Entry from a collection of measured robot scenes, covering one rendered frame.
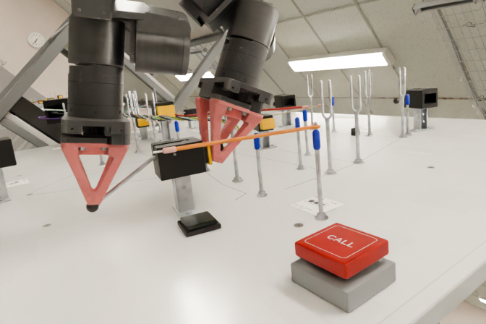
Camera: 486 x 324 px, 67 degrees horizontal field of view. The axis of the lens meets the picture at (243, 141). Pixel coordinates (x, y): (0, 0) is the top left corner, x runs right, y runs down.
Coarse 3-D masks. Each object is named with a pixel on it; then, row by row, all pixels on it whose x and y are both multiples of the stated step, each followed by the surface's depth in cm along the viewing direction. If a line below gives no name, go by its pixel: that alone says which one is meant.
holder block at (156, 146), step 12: (156, 144) 45; (168, 144) 44; (180, 144) 44; (156, 156) 44; (168, 156) 43; (180, 156) 44; (192, 156) 44; (204, 156) 45; (156, 168) 45; (168, 168) 43; (180, 168) 44; (192, 168) 45; (204, 168) 45
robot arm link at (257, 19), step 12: (240, 0) 46; (252, 0) 45; (240, 12) 45; (252, 12) 45; (264, 12) 45; (276, 12) 46; (240, 24) 45; (252, 24) 45; (264, 24) 45; (228, 36) 46; (240, 36) 45; (252, 36) 45; (264, 36) 45
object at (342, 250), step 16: (336, 224) 31; (304, 240) 28; (320, 240) 28; (336, 240) 28; (352, 240) 28; (368, 240) 27; (384, 240) 27; (304, 256) 28; (320, 256) 26; (336, 256) 26; (352, 256) 25; (368, 256) 26; (384, 256) 27; (336, 272) 25; (352, 272) 25
